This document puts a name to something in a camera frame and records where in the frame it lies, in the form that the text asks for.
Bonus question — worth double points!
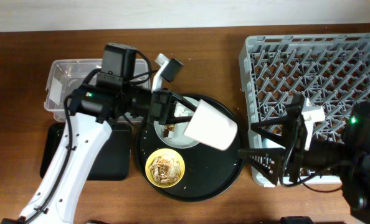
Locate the round black serving tray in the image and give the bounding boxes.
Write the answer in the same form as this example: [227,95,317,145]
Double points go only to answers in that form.
[134,93,247,202]

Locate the black rectangular tray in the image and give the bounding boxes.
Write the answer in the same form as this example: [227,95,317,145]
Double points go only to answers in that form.
[39,123,132,181]

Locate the gold candy wrapper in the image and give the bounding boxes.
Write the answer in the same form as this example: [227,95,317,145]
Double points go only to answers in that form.
[163,124,176,139]

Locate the white tissue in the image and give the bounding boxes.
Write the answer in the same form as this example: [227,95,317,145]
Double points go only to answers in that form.
[174,103,194,117]

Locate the food scraps and rice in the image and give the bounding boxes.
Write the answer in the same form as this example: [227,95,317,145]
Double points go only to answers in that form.
[149,155,181,185]

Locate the blue cup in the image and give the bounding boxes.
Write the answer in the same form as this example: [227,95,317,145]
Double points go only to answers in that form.
[262,138,285,151]

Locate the grey dishwasher rack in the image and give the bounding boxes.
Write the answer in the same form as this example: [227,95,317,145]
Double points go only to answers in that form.
[238,32,370,188]

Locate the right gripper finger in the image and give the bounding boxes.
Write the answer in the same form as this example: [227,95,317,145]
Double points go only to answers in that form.
[239,147,285,185]
[250,116,293,146]

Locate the grey ceramic plate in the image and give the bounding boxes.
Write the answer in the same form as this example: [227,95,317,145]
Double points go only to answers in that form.
[153,96,211,149]

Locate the yellow bowl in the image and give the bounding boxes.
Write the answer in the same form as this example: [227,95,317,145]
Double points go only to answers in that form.
[145,148,186,188]

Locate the pink cup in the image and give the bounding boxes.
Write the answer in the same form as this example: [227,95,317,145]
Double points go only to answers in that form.
[184,100,238,151]

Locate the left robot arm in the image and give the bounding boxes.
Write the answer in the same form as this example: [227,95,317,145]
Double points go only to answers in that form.
[2,43,196,223]

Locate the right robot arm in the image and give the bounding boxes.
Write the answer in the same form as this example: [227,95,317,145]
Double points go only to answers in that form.
[239,95,370,223]

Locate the clear plastic storage bin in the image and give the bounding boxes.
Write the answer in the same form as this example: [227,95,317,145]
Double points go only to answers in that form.
[44,58,151,123]

